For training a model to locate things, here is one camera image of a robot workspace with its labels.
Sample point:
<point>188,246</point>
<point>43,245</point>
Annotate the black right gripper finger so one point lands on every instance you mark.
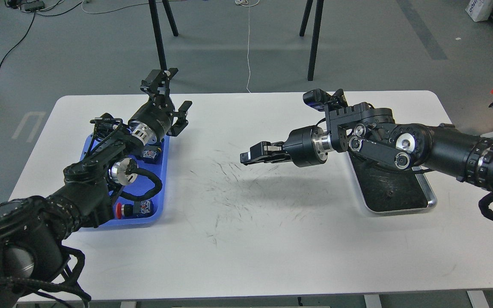
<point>247,158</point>
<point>267,151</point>

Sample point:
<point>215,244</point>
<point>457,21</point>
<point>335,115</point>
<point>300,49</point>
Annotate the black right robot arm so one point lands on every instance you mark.
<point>373,134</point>

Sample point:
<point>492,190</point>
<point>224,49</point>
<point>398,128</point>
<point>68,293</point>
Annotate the black tripod leg pair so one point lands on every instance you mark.
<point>319,6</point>
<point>157,32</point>

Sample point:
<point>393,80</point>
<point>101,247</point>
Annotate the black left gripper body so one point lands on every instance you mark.
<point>152,120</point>

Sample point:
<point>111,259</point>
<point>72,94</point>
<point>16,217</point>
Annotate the black tripod left leg pair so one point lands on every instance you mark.
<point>157,32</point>

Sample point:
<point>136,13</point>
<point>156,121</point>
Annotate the red push button switch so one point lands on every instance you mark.
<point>138,209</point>

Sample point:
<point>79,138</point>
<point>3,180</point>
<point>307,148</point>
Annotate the green push button switch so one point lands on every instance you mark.
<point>150,154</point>

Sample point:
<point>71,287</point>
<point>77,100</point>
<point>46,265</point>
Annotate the blue plastic tray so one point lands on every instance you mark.
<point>123,177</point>

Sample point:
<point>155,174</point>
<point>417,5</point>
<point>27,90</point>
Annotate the metal tray with black mat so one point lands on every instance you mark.
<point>386,193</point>

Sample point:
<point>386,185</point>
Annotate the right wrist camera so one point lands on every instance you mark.
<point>317,98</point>

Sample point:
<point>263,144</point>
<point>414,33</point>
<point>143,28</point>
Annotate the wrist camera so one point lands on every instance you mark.
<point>317,98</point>
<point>104,126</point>

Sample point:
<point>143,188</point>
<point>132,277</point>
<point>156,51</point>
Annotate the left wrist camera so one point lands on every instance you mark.
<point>104,126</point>

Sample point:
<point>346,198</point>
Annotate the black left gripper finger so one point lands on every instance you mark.
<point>157,83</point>
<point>181,119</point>

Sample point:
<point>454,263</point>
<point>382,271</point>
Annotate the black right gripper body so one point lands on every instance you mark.
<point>308,146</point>

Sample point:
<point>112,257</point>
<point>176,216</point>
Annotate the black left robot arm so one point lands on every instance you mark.
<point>33,259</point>

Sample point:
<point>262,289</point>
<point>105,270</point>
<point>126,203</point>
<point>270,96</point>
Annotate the white cardboard box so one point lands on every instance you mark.
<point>479,10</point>

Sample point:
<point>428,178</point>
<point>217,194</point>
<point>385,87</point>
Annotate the power strip on floor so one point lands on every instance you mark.
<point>32,6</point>

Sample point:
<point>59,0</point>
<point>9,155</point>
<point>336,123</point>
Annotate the black tripod right leg pair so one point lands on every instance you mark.
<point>319,6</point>

